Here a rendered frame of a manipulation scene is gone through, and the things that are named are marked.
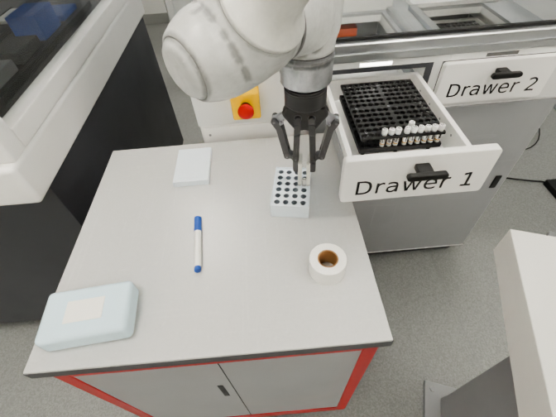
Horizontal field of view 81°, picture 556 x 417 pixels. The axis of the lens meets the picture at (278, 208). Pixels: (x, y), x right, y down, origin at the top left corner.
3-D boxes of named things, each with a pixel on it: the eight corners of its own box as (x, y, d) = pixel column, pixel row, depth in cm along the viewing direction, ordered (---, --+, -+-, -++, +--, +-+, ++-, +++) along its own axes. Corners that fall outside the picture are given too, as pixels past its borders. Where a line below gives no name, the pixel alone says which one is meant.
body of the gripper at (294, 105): (330, 71, 58) (327, 117, 65) (283, 71, 59) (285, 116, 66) (330, 93, 53) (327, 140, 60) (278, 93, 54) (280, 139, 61)
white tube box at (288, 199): (308, 218, 72) (309, 207, 70) (270, 216, 73) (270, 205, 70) (310, 179, 80) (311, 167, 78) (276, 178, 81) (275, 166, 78)
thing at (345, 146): (470, 179, 68) (482, 157, 63) (347, 190, 67) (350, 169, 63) (406, 83, 94) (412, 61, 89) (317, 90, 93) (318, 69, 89)
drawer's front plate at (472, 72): (538, 96, 89) (563, 55, 80) (432, 105, 88) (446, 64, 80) (534, 93, 90) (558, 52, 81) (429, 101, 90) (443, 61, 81)
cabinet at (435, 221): (461, 253, 151) (567, 96, 91) (239, 273, 151) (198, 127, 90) (397, 131, 214) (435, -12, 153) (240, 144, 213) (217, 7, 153)
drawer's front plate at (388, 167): (479, 190, 67) (504, 148, 59) (339, 203, 67) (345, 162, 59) (475, 184, 69) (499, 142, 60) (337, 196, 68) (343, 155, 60)
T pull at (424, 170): (448, 179, 59) (450, 174, 58) (407, 183, 59) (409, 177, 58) (440, 165, 61) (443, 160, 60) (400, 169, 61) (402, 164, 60)
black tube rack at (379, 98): (436, 155, 72) (446, 131, 68) (357, 162, 72) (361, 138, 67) (404, 101, 87) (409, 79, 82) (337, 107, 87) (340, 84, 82)
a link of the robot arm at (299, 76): (280, 36, 55) (281, 70, 60) (274, 61, 49) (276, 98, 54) (334, 35, 54) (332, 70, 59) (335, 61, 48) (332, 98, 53)
